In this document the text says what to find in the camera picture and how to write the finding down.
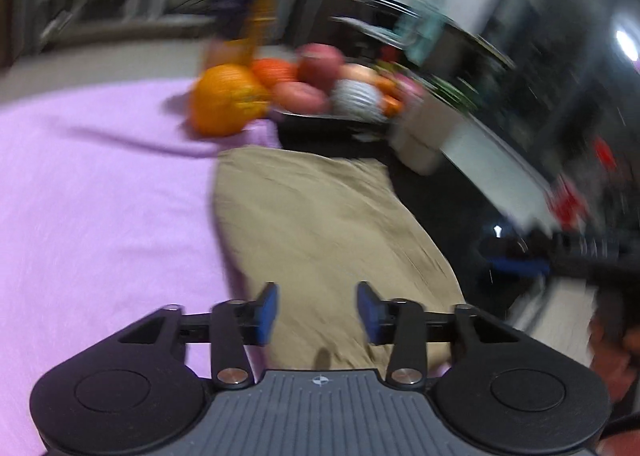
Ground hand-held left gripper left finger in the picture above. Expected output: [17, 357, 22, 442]
[117, 282, 280, 391]

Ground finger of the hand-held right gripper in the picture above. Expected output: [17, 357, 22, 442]
[477, 236, 553, 284]

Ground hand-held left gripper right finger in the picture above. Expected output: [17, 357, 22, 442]
[356, 281, 521, 389]

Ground khaki pants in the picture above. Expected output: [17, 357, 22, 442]
[214, 146, 468, 372]

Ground person's right hand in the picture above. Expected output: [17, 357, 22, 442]
[587, 316, 640, 417]

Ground white cup with green lid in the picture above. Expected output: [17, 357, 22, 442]
[390, 103, 466, 177]

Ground lilac blanket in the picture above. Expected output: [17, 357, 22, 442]
[0, 78, 281, 456]

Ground dark fruit tray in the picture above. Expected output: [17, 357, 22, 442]
[272, 108, 401, 137]

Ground pink dragon fruit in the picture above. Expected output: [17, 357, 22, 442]
[400, 76, 428, 106]

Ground large orange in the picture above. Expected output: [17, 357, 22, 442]
[189, 64, 273, 138]

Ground white foam netted fruit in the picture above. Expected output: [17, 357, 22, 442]
[330, 80, 383, 119]

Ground small red apple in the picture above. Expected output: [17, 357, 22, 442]
[272, 80, 331, 114]

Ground red netted fruit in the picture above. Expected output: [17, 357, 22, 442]
[250, 58, 301, 89]

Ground pale peach fruit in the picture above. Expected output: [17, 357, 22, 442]
[340, 63, 381, 84]

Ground large red apple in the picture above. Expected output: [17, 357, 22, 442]
[295, 43, 346, 91]

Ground office swivel chair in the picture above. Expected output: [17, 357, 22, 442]
[332, 0, 451, 66]

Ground grey television stand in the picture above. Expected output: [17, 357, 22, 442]
[40, 0, 221, 51]

